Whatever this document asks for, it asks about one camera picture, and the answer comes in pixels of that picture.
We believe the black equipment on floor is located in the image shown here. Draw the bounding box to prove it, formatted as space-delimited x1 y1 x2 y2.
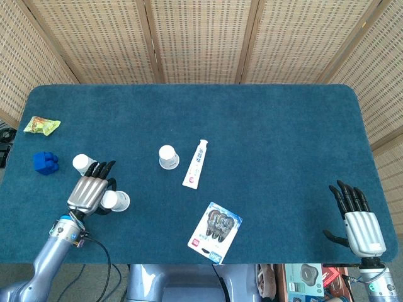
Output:
0 127 16 167

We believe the woven bamboo screen panel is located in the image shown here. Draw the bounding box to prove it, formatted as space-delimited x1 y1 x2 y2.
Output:
0 0 80 130
143 0 261 85
241 0 387 85
21 0 163 85
321 0 403 240

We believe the red product box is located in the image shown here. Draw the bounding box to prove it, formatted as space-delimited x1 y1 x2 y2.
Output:
322 267 343 287

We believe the brown crumpled cloth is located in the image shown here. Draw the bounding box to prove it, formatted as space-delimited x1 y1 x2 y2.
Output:
257 264 278 299

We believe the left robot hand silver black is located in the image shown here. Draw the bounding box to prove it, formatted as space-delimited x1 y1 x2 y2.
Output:
66 160 120 218

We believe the blue toy building block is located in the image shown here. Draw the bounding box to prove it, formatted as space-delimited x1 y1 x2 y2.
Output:
33 151 60 176

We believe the blue-grey robot torso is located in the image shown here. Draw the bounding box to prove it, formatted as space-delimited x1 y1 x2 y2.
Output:
125 264 258 302

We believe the white toothpaste tube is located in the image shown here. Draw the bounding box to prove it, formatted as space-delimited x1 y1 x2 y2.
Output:
181 138 210 191

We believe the dark floor cable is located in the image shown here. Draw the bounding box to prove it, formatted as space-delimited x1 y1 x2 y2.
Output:
111 264 123 293

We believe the teal product box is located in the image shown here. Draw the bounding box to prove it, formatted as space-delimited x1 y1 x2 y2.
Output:
284 263 326 298

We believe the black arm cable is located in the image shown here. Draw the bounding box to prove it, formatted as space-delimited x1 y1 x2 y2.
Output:
82 236 112 302

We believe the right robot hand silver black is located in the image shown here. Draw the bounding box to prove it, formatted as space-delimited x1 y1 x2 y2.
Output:
322 179 388 259

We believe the white paper cup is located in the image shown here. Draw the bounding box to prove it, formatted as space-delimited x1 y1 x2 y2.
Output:
101 189 131 212
72 154 98 177
158 144 180 171

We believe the blue carpet table mat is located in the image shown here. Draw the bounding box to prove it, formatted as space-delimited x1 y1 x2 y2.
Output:
0 83 399 265

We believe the yellow-green snack packet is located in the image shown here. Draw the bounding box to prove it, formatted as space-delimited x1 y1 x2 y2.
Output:
23 116 62 137

